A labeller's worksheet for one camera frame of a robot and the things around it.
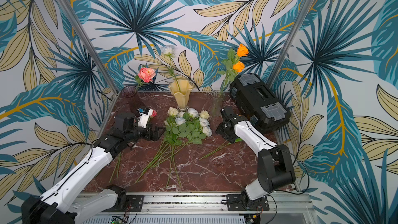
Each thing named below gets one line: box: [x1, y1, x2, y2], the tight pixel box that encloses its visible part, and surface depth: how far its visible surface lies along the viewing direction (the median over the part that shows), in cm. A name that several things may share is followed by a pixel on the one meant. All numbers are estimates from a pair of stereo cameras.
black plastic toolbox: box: [229, 73, 292, 133], surface depth 95 cm
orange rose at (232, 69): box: [217, 59, 246, 93], surface depth 87 cm
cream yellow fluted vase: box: [168, 79, 194, 112], surface depth 99 cm
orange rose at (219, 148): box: [199, 137, 243, 161], surface depth 93 cm
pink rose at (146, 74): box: [134, 67, 156, 89], surface depth 72 cm
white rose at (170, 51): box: [161, 45, 181, 93], surface depth 94 cm
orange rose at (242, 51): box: [221, 43, 250, 69], surface depth 84 cm
